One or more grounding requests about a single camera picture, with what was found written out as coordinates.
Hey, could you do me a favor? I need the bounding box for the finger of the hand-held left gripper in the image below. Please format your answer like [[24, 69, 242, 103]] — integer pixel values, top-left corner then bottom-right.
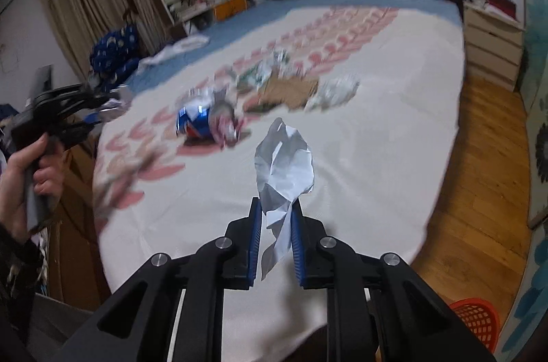
[[34, 84, 126, 111], [59, 111, 114, 149]]

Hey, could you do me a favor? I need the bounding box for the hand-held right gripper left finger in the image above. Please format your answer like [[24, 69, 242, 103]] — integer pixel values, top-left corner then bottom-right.
[[51, 197, 263, 362]]

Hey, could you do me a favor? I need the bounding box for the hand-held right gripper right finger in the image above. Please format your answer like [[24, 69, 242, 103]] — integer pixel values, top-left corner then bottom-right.
[[290, 201, 497, 362]]

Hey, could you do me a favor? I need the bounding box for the plain white paper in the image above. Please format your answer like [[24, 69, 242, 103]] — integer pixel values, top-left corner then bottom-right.
[[254, 117, 316, 281]]

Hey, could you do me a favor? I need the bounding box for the printed white paper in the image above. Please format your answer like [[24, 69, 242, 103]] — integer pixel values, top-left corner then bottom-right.
[[306, 74, 360, 112]]

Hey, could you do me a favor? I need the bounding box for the person's left forearm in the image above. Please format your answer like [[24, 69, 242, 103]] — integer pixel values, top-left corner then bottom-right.
[[0, 221, 49, 348]]

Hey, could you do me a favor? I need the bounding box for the person's left hand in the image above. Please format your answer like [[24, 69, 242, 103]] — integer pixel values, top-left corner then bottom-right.
[[0, 133, 66, 244]]

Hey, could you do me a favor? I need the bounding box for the blue patterned bag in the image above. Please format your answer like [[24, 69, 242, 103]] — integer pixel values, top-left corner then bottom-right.
[[89, 22, 140, 84]]

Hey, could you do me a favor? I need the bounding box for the crushed blue soda can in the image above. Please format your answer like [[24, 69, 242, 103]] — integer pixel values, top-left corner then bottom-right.
[[176, 96, 246, 145]]

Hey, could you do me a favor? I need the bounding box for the white blanket with pink pattern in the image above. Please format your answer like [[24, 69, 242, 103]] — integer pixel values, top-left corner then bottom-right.
[[92, 4, 466, 362]]

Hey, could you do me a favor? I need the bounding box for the brown cardboard piece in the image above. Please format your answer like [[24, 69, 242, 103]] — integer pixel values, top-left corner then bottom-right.
[[257, 77, 320, 112]]

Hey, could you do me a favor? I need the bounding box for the green and white wrapper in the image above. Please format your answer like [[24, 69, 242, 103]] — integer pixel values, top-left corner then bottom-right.
[[235, 62, 275, 94]]

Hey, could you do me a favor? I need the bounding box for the orange box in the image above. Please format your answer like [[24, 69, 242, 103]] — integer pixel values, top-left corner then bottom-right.
[[213, 0, 250, 23]]

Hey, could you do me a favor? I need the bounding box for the small silver foil wrapper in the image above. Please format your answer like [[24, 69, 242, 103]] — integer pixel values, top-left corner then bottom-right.
[[273, 49, 301, 76]]

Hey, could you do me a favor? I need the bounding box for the red plastic basket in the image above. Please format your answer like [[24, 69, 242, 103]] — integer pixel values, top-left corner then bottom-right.
[[449, 297, 501, 355]]

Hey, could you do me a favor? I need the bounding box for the blue bed sheet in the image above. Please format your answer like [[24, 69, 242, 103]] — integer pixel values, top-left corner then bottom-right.
[[123, 0, 466, 98]]

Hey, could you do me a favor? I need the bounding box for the cream drawer dresser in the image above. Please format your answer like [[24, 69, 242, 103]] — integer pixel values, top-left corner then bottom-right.
[[462, 0, 526, 93]]

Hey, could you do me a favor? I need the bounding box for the red item on dresser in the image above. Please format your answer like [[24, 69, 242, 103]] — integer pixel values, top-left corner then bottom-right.
[[480, 0, 517, 21]]

